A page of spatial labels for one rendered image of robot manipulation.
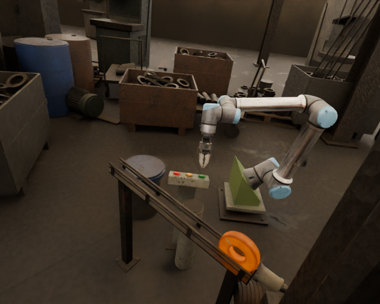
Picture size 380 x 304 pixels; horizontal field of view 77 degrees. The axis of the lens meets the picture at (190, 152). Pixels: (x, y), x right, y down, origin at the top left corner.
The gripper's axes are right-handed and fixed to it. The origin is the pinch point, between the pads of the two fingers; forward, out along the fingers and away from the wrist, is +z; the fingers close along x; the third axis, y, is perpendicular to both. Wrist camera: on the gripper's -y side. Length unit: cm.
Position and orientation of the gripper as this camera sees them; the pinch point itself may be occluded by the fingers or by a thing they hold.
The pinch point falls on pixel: (202, 166)
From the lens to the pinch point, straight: 142.0
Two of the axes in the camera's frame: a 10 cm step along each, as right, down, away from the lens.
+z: -1.3, 9.7, 1.9
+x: -9.9, -1.2, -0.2
